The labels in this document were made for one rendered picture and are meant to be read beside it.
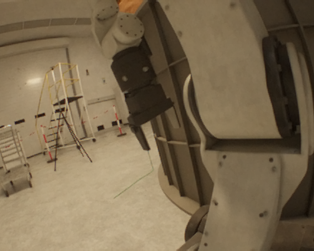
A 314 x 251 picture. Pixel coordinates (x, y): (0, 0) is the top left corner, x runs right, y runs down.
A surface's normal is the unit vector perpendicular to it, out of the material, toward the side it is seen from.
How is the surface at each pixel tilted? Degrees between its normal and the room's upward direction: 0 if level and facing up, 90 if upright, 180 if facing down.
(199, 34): 100
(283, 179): 90
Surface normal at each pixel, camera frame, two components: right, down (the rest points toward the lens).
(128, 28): 0.58, -0.05
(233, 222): -0.79, -0.24
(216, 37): -0.71, 0.44
